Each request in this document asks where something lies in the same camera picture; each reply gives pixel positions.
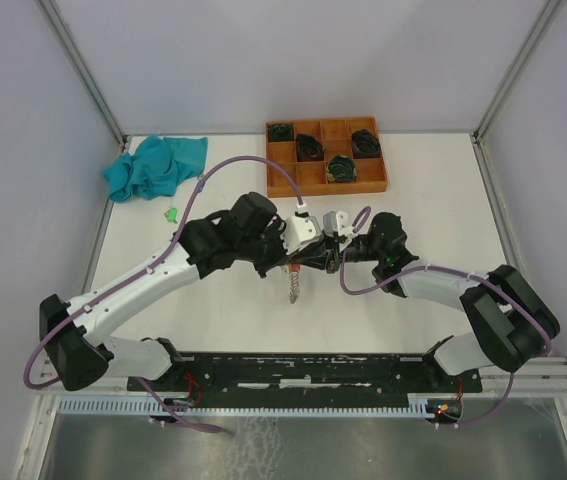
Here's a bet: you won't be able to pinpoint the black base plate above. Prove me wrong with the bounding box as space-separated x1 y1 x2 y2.
149 352 483 408

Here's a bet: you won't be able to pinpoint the teal cloth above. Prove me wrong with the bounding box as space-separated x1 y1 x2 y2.
102 135 208 203

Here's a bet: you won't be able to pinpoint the key with green tag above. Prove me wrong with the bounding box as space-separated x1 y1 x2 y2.
164 207 178 224

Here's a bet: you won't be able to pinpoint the rolled dark fabric right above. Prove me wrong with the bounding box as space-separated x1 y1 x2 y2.
351 129 381 159

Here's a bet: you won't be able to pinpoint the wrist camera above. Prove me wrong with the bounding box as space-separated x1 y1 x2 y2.
282 215 321 254
322 211 355 239

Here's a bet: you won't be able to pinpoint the left aluminium frame post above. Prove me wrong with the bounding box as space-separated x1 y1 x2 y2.
35 0 128 150

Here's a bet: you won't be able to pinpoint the rolled dark fabric far left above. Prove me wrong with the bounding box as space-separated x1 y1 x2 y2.
267 123 295 143

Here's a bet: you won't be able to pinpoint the metal keyring organizer yellow handle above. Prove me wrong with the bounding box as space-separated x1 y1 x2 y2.
286 264 301 304

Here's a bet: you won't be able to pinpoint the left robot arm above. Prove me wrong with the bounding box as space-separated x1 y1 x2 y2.
40 192 323 391

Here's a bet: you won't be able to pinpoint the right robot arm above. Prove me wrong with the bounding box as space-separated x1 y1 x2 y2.
323 208 560 391

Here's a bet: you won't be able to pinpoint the rolled dark fabric green pattern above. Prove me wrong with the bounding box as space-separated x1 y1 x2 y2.
326 155 358 184

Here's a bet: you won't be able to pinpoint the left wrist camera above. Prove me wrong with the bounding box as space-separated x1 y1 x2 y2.
282 215 321 254

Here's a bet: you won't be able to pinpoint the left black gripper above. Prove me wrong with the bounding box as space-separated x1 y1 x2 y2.
238 218 301 279

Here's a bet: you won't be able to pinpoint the right aluminium frame post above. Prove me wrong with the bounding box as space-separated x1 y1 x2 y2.
473 0 564 142

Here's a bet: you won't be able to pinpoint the wooden compartment tray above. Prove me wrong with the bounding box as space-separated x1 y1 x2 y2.
265 117 389 198

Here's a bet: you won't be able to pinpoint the rolled dark fabric red pattern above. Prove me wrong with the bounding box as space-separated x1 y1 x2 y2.
295 134 324 162

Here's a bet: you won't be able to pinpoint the purple cable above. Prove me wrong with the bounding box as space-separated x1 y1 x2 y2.
22 155 309 434
337 205 554 430

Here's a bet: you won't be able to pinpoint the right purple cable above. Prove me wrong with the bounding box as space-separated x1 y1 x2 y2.
337 205 554 430

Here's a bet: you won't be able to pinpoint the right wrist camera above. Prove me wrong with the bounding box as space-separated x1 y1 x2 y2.
322 211 355 239

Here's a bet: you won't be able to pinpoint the white cable duct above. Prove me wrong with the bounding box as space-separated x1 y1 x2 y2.
57 394 434 419

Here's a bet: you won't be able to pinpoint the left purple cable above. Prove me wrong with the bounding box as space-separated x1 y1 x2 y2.
22 155 309 434

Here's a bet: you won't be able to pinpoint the aluminium frame post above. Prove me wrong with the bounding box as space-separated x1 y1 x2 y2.
35 0 128 150
473 0 564 142

